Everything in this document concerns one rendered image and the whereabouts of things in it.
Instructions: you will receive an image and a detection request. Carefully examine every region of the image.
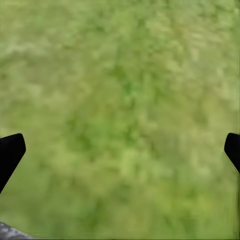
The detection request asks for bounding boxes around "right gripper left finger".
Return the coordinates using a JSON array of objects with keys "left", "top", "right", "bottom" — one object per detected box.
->
[{"left": 0, "top": 133, "right": 26, "bottom": 193}]

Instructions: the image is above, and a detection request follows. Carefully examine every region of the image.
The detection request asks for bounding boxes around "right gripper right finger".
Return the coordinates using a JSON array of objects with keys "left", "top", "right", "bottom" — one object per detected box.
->
[{"left": 224, "top": 133, "right": 240, "bottom": 173}]

